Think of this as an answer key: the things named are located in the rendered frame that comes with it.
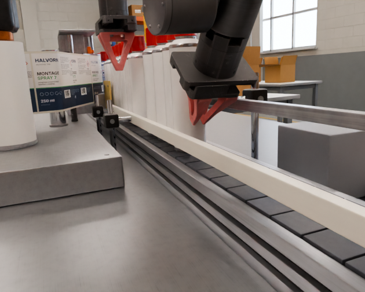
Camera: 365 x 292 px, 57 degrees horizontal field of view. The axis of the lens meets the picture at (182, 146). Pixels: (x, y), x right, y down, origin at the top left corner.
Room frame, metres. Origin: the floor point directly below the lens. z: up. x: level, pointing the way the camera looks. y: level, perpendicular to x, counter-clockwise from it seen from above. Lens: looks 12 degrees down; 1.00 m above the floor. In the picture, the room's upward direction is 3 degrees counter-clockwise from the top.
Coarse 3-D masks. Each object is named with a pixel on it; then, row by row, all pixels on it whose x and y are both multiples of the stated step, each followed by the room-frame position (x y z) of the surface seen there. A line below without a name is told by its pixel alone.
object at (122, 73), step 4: (124, 68) 0.88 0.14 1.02; (120, 72) 0.89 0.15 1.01; (124, 72) 0.88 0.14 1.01; (120, 76) 0.90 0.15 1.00; (124, 76) 0.88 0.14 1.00; (124, 80) 0.88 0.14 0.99; (124, 84) 0.88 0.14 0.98; (124, 88) 0.88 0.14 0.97; (124, 92) 0.88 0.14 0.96; (124, 96) 0.88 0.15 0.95; (124, 100) 0.89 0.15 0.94; (124, 104) 0.89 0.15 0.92; (124, 108) 0.89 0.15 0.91
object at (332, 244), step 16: (128, 128) 0.78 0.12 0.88; (160, 144) 0.57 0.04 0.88; (192, 160) 0.45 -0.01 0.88; (208, 176) 0.38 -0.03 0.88; (224, 176) 0.38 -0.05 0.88; (240, 192) 0.32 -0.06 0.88; (256, 192) 0.32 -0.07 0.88; (256, 208) 0.28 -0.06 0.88; (272, 208) 0.28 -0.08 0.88; (288, 208) 0.28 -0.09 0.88; (288, 224) 0.25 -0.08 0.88; (304, 224) 0.24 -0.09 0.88; (320, 224) 0.24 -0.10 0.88; (304, 240) 0.22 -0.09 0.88; (320, 240) 0.22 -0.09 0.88; (336, 240) 0.22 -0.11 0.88; (336, 256) 0.20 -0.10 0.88; (352, 256) 0.20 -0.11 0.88
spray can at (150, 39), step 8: (152, 40) 0.65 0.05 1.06; (152, 48) 0.65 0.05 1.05; (144, 56) 0.65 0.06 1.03; (144, 64) 0.66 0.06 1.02; (152, 64) 0.65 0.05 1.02; (144, 72) 0.66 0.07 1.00; (152, 72) 0.65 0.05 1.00; (144, 80) 0.66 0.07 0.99; (152, 80) 0.65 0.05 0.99; (152, 88) 0.65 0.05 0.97; (152, 96) 0.65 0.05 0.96; (152, 104) 0.65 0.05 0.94; (152, 112) 0.65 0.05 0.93; (152, 120) 0.65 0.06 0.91
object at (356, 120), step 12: (240, 108) 0.44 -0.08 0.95; (252, 108) 0.41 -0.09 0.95; (264, 108) 0.39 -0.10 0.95; (276, 108) 0.37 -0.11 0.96; (288, 108) 0.35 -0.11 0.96; (300, 108) 0.33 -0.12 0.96; (312, 108) 0.32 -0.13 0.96; (324, 108) 0.31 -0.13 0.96; (336, 108) 0.31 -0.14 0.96; (300, 120) 0.33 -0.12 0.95; (312, 120) 0.32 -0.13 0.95; (324, 120) 0.30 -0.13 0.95; (336, 120) 0.29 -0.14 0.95; (348, 120) 0.28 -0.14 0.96; (360, 120) 0.27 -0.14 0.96
